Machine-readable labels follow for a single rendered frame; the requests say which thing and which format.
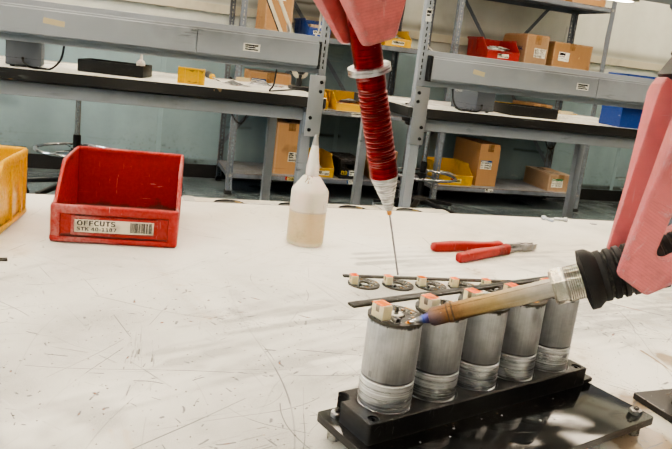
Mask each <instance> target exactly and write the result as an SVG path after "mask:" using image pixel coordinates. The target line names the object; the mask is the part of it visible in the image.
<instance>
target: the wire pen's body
mask: <svg viewBox="0 0 672 449"><path fill-rule="evenodd" d="M346 17H347V24H348V30H349V37H350V44H351V51H352V57H353V65H351V66H349V67H348V68H347V70H348V76H349V77H350V78H356V85H357V89H358V92H359V94H358V98H359V103H360V109H361V110H360V112H361V118H362V124H363V129H364V130H363V132H364V138H365V144H366V145H365V146H366V152H367V158H368V166H369V173H370V178H371V179H372V180H376V181H385V180H390V179H393V178H395V177H396V176H397V175H398V168H397V160H396V155H395V154H396V153H395V146H394V137H393V131H392V122H391V116H390V106H389V100H388V95H387V94H388V91H387V90H386V76H385V74H386V73H389V72H390V71H391V70H392V68H391V62H390V61H388V60H383V52H382V45H381V43H378V44H375V45H372V46H363V45H362V44H361V43H360V41H359V39H358V37H357V35H356V33H355V31H354V29H353V27H352V25H351V23H350V21H349V19H348V16H347V14H346Z"/></svg>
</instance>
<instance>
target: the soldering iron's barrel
mask: <svg viewBox="0 0 672 449"><path fill-rule="evenodd" d="M586 297H587V294H586V289H585V286H584V282H583V279H582V276H581V273H580V270H579V268H578V265H577V264H572V265H568V266H566V267H565V266H564V267H562V269H561V268H560V267H558V268H554V269H550V270H549V272H548V279H544V280H540V281H536V282H532V283H528V284H524V285H520V286H516V287H512V288H507V289H503V290H499V291H495V292H491V293H487V294H483V295H479V296H475V297H471V298H467V299H463V300H458V301H454V302H447V303H445V304H442V305H438V306H434V307H430V308H429V309H428V318H429V321H430V323H431V325H434V326H437V325H441V324H445V323H449V322H451V323H452V322H455V321H458V320H462V319H466V318H470V317H474V316H479V315H483V314H487V313H491V312H495V311H500V310H504V309H508V308H512V307H516V306H521V305H525V304H529V303H533V302H537V301H542V300H546V299H550V298H555V301H556V304H557V303H558V304H559V305H560V304H565V303H569V302H570V300H572V302H573V300H574V301H577V300H580V299H584V298H586Z"/></svg>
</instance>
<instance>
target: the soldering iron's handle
mask: <svg viewBox="0 0 672 449"><path fill-rule="evenodd" d="M625 244H626V243H623V244H620V246H619V247H617V246H616V245H615V246H611V247H610V249H608V248H603V249H601V251H600V252H599V251H598V250H595V251H592V252H590V251H587V250H585V249H580V250H576V251H575V257H576V264H577V265H578V268H579V270H580V273H581V276H582V279H583V282H584V286H585V289H586V294H587V299H588V301H589V303H590V305H591V307H592V309H593V310H595V309H599V308H602V306H603V305H604V304H605V303H606V302H607V301H613V299H614V298H616V299H621V298H623V296H624V295H625V296H626V297H630V296H632V295H633V293H635V294H636V295H638V294H642V293H641V292H640V291H638V290H637V289H635V288H634V287H633V286H631V285H630V284H629V283H627V282H626V281H624V280H623V279H622V278H620V277H619V275H618V274H617V267H618V264H619V261H620V258H621V255H622V252H623V250H624V247H625ZM671 252H672V231H671V232H667V233H666V235H665V234H664V235H663V238H662V240H661V242H660V245H659V247H658V249H657V256H665V255H667V254H669V253H671Z"/></svg>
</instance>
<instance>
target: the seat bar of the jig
mask: <svg viewBox="0 0 672 449"><path fill-rule="evenodd" d="M585 373H586V367H584V366H582V365H580V364H578V363H576V362H574V361H572V360H570V359H568V363H567V368H566V371H564V372H560V373H552V372H545V371H541V370H537V369H535V368H534V372H533V377H532V380H530V381H526V382H515V381H509V380H505V379H501V378H499V377H497V381H496V386H495V389H494V390H492V391H488V392H475V391H469V390H466V389H462V388H460V387H456V393H455V398H454V399H453V400H452V401H449V402H445V403H432V402H427V401H423V400H420V399H417V398H415V397H413V396H412V399H411V406H410V410H409V411H407V412H406V413H403V414H399V415H384V414H378V413H375V412H372V411H369V410H367V409H365V408H364V407H362V406H361V405H360V404H359V403H358V402H357V392H358V388H354V389H349V390H345V391H340V392H338V400H337V407H340V413H339V422H340V423H341V424H342V425H343V426H344V427H346V428H347V429H348V430H349V431H350V432H351V433H352V434H354V435H355V436H356V437H357V438H358V439H359V440H361V441H362V442H363V443H364V444H365V445H366V446H371V445H375V444H378V443H382V442H385V441H389V440H392V439H396V438H399V437H403V436H406V435H410V434H413V433H417V432H420V431H424V430H427V429H431V428H434V427H438V426H441V425H445V424H448V423H452V422H455V421H459V420H462V419H466V418H469V417H473V416H476V415H480V414H483V413H487V412H490V411H494V410H497V409H501V408H504V407H508V406H511V405H515V404H518V403H522V402H525V401H529V400H532V399H536V398H539V397H543V396H546V395H550V394H553V393H557V392H560V391H564V390H567V389H571V388H574V387H578V386H581V385H583V383H584V378H585Z"/></svg>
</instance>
